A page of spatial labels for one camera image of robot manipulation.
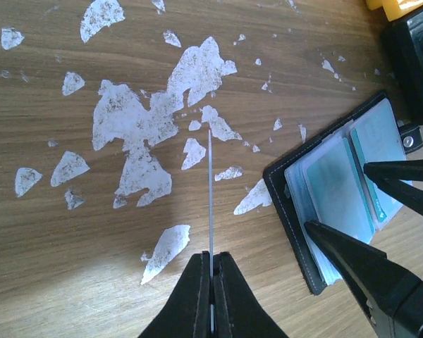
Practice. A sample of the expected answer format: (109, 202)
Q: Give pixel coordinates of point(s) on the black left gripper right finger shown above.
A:
(237, 312)

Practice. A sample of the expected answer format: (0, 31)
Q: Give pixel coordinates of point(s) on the black right card bin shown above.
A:
(402, 40)

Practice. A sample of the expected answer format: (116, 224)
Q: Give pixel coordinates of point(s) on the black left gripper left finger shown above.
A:
(187, 310)

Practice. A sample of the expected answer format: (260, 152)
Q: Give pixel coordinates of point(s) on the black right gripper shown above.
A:
(390, 296)

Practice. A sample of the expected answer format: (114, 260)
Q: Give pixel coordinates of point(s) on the black leather card holder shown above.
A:
(323, 180)

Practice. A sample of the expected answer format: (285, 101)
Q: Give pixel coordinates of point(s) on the teal VIP card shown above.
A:
(211, 228)
(376, 138)

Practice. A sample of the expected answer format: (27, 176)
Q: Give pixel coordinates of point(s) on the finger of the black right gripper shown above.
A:
(391, 177)

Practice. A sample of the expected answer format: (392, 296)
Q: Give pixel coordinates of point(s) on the yellow middle card bin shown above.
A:
(394, 9)

